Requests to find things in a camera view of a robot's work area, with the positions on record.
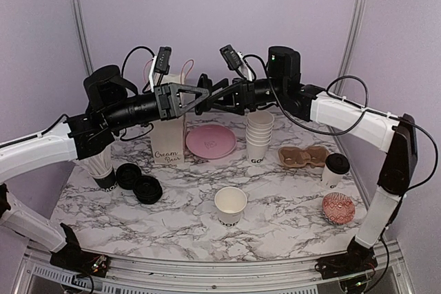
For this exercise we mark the aluminium frame post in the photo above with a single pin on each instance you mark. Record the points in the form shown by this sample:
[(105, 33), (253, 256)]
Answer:
[(82, 36), (354, 30)]

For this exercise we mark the white paper coffee cup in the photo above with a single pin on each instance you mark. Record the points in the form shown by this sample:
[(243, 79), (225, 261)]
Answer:
[(329, 180)]

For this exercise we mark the black cup lid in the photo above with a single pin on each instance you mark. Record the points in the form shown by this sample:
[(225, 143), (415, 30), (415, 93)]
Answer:
[(337, 163), (205, 83)]

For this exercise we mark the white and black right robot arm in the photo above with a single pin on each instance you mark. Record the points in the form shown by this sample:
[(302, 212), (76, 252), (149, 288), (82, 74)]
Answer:
[(309, 103)]

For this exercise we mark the white paper bag pink handles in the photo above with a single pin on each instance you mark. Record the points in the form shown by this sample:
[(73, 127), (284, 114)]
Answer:
[(168, 137)]

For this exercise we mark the black cup holding straws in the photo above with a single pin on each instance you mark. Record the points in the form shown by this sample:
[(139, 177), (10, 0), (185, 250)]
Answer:
[(107, 181)]

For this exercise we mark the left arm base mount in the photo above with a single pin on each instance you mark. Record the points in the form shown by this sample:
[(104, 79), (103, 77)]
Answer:
[(72, 257)]

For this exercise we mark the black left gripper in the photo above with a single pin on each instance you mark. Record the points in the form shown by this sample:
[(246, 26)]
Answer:
[(162, 90)]

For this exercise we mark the stack of black lids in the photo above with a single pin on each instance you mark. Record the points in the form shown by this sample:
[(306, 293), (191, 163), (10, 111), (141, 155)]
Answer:
[(147, 189), (127, 174)]

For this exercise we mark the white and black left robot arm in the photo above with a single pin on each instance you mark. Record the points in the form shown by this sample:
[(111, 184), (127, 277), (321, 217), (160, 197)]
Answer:
[(114, 104)]

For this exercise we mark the brown cardboard cup carrier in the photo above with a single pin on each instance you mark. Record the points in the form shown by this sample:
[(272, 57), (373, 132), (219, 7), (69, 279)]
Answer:
[(295, 157)]

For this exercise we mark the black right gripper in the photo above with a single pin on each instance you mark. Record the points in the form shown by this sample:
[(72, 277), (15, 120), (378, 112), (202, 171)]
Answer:
[(244, 98)]

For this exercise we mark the right aluminium frame post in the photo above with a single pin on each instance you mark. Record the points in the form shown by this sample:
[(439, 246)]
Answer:
[(354, 30)]

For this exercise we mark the front stack of black lids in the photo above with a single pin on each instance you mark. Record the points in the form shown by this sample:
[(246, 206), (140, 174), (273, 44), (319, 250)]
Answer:
[(147, 189)]

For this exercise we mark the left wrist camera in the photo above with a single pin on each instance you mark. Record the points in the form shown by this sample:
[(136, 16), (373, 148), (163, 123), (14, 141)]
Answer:
[(160, 65)]

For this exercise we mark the front aluminium rail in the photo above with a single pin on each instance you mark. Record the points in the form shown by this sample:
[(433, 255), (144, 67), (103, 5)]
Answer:
[(125, 274)]

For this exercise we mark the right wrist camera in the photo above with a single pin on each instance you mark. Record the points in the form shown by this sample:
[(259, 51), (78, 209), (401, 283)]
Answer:
[(236, 63)]

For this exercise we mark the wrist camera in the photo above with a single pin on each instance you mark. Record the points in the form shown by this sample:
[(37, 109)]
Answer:
[(160, 65), (236, 63)]

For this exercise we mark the stack of white paper cups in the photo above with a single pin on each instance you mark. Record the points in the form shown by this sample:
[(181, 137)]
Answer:
[(258, 135)]

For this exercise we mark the left aluminium frame post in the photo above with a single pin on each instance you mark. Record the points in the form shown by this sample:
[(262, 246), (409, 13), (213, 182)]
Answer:
[(82, 36)]

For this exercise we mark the rear stack of black lids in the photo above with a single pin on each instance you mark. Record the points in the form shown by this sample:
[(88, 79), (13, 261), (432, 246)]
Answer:
[(127, 174)]

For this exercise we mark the pink plate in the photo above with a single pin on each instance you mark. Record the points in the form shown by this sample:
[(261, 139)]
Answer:
[(211, 141)]

